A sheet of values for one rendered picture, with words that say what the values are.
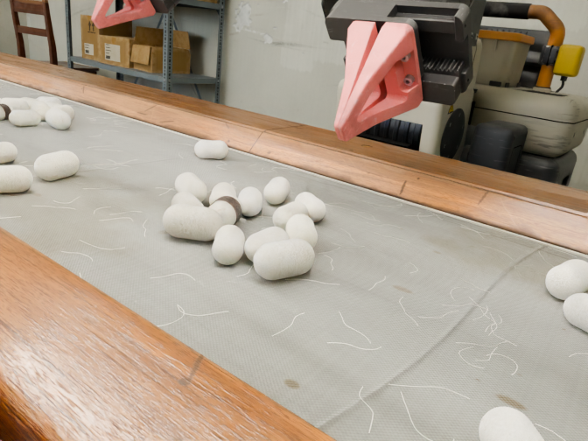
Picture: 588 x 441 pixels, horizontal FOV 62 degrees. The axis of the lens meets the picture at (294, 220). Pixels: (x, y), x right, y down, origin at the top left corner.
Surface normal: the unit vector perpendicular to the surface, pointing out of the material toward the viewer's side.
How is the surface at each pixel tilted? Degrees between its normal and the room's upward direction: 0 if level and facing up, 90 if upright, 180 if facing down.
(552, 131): 90
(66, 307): 0
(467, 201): 45
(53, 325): 0
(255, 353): 0
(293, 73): 90
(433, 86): 131
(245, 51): 89
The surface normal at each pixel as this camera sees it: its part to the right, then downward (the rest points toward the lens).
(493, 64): -0.62, 0.25
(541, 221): -0.34, -0.50
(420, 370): 0.11, -0.93
